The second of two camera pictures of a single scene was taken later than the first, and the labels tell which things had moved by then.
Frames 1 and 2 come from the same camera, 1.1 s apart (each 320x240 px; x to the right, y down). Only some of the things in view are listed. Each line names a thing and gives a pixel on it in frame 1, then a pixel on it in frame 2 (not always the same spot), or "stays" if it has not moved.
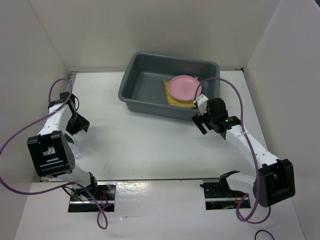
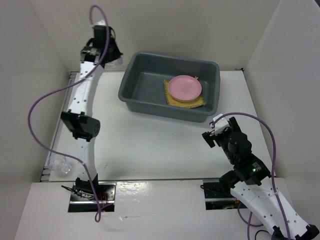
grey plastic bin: x=142 y=88 stays
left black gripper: x=82 y=123 → x=117 y=53
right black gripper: x=199 y=119 → x=208 y=138
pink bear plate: x=183 y=88 stays
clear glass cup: x=75 y=148 → x=115 y=63
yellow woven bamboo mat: x=173 y=102 stays
